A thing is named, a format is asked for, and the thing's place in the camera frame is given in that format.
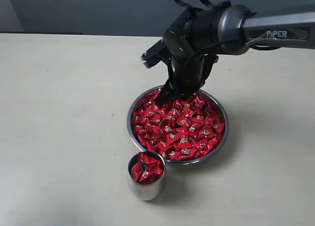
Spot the stainless steel cup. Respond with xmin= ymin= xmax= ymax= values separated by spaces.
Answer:
xmin=127 ymin=151 xmax=166 ymax=201

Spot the pile of red wrapped candies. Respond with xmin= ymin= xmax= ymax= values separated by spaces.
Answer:
xmin=132 ymin=88 xmax=225 ymax=161

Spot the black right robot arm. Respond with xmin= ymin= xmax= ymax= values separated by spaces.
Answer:
xmin=155 ymin=5 xmax=315 ymax=106

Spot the steel bowl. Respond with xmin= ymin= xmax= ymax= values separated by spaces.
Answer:
xmin=126 ymin=85 xmax=229 ymax=165

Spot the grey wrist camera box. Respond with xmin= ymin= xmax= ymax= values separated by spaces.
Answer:
xmin=141 ymin=39 xmax=171 ymax=68

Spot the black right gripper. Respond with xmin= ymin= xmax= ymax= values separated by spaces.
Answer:
xmin=156 ymin=54 xmax=218 ymax=108

